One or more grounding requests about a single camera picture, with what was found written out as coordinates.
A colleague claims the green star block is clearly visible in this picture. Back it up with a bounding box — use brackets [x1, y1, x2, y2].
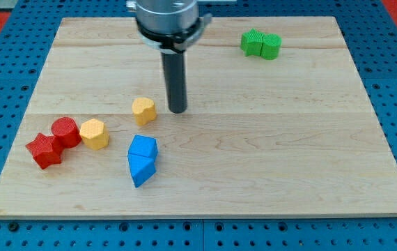
[240, 29, 264, 56]

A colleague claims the red star block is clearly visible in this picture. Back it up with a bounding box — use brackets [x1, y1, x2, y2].
[26, 132, 64, 169]

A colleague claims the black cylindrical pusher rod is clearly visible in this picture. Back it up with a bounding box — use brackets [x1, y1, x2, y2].
[161, 53, 187, 114]

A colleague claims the red cylinder block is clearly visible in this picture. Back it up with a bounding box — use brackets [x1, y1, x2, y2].
[51, 117, 81, 149]

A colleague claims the yellow heart block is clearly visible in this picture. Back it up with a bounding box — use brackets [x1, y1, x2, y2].
[132, 97, 157, 126]

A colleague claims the wooden board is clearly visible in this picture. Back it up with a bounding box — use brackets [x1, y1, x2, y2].
[0, 16, 397, 220]

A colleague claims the blue cube block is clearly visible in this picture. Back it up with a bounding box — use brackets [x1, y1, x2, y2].
[128, 135, 158, 160]

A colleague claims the blue triangle block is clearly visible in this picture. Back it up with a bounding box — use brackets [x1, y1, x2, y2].
[127, 154, 156, 188]

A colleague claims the yellow hexagon block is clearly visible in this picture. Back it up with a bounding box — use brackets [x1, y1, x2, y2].
[79, 119, 109, 151]

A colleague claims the green cylinder block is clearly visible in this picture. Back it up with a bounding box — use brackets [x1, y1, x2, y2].
[260, 33, 282, 60]

